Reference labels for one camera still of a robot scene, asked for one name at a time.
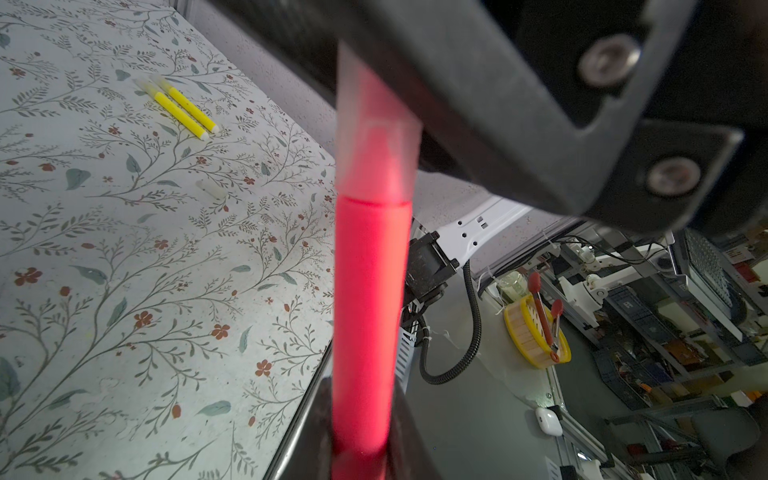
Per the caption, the clear pen cap pink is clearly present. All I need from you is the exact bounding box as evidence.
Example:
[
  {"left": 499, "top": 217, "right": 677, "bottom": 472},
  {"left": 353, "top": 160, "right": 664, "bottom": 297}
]
[{"left": 335, "top": 44, "right": 423, "bottom": 205}]

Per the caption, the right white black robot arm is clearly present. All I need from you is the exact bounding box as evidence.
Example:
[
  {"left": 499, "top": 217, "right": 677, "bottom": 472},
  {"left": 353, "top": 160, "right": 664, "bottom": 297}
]
[{"left": 216, "top": 1, "right": 767, "bottom": 265}]

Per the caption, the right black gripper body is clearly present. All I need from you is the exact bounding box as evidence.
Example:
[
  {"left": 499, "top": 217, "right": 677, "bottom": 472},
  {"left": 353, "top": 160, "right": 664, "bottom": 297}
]
[{"left": 485, "top": 1, "right": 767, "bottom": 237}]

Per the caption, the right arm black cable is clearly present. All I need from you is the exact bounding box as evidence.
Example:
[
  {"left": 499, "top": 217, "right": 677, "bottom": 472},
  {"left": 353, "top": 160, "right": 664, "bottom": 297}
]
[{"left": 418, "top": 260, "right": 484, "bottom": 386}]

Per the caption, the pink highlighter pen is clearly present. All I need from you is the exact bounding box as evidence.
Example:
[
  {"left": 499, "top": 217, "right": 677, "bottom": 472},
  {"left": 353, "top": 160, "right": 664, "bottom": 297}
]
[{"left": 331, "top": 194, "right": 411, "bottom": 479}]

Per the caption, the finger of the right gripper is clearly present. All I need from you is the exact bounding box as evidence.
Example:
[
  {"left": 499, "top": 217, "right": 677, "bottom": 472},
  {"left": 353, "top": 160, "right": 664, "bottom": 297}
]
[{"left": 216, "top": 1, "right": 696, "bottom": 216}]

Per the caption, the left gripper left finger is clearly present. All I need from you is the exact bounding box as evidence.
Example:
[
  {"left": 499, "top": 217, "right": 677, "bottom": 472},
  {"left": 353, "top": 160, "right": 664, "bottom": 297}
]
[{"left": 279, "top": 377, "right": 332, "bottom": 480}]

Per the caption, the yellow highlighter pen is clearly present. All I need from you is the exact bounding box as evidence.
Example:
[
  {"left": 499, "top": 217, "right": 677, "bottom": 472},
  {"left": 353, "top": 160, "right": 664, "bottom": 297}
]
[
  {"left": 133, "top": 79, "right": 210, "bottom": 141},
  {"left": 152, "top": 75, "right": 220, "bottom": 134}
]

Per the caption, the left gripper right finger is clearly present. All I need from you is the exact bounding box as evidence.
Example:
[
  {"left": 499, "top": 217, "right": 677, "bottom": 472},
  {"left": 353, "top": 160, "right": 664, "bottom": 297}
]
[{"left": 388, "top": 395, "right": 441, "bottom": 480}]

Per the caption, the yellow basket with tongs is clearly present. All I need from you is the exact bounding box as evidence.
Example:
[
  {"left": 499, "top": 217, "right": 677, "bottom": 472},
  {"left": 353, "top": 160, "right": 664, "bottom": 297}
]
[{"left": 503, "top": 272, "right": 572, "bottom": 369}]

